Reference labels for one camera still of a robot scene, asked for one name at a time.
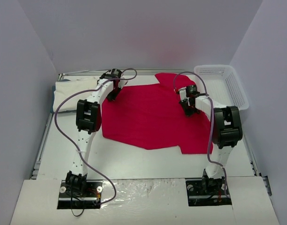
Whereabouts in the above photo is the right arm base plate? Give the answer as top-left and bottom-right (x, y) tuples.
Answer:
(185, 179), (232, 207)

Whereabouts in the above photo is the folded white t-shirt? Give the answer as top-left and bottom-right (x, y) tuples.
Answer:
(51, 77), (97, 113)

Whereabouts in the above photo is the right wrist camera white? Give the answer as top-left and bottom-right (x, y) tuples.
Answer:
(179, 88), (187, 101)

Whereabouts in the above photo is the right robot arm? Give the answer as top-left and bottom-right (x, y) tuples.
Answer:
(176, 85), (243, 194)

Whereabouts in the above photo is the white plastic basket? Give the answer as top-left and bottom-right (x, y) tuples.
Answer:
(194, 65), (249, 111)

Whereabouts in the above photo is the red t-shirt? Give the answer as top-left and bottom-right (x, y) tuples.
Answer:
(102, 73), (210, 154)

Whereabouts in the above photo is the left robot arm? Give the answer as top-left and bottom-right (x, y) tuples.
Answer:
(66, 69), (128, 196)

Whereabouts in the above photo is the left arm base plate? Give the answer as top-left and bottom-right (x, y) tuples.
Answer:
(57, 180), (103, 210)

